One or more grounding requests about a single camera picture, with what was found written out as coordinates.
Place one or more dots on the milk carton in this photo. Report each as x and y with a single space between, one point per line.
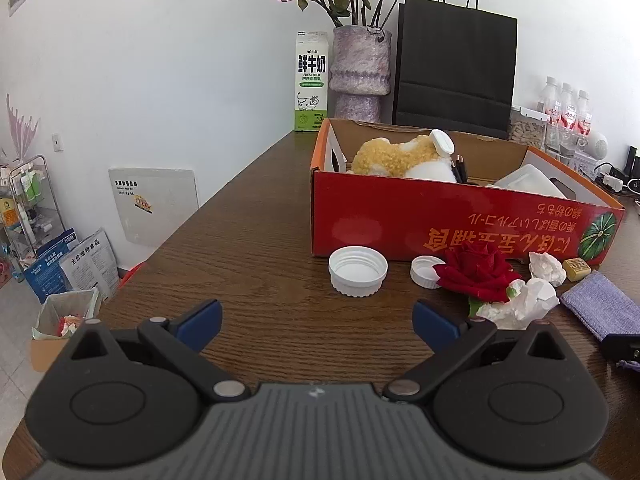
311 80

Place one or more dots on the blue pet food bag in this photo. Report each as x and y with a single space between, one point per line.
47 270

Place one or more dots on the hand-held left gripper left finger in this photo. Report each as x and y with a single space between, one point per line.
200 322

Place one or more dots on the small white lid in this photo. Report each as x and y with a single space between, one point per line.
442 141
425 272

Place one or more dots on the purple stone vase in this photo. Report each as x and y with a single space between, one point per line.
360 70

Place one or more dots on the purple wall decal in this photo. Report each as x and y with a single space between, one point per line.
20 127

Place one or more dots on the black upright device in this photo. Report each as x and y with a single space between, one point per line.
631 160

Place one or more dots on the wall switch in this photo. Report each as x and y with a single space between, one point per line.
58 142

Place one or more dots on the orange plastic object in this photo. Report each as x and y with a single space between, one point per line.
131 275

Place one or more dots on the pink label water bottle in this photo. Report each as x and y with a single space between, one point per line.
549 100
566 107
583 115

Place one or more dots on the black paper bag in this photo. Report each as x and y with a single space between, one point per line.
455 60

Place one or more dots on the small crumpled white tissue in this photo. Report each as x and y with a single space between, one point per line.
547 267

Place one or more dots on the plush sheep toy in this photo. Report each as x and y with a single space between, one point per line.
390 157

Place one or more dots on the white charger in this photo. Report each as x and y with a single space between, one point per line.
614 180

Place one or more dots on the large white jar lid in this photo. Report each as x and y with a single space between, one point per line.
357 272

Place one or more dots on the white round speaker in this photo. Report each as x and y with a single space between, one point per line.
596 144

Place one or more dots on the white board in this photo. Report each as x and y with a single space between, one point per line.
155 205

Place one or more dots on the metal rack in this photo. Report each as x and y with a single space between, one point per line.
30 210

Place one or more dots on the large white tissue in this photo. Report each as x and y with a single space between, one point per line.
520 305

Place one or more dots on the purple fabric pouch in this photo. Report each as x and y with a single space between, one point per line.
600 300

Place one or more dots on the cardboard trash box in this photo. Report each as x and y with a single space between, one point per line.
60 320

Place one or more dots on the clear seed storage container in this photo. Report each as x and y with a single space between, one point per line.
525 130

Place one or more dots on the red rose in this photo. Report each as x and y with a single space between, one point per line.
475 272

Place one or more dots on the red cardboard box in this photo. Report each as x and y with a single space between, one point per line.
400 215

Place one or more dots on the dark blue case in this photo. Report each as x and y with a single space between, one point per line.
622 346

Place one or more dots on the small yellow block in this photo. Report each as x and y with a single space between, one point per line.
576 269

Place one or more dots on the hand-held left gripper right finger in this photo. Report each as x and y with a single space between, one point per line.
435 322

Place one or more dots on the translucent plastic container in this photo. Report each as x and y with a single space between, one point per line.
530 180

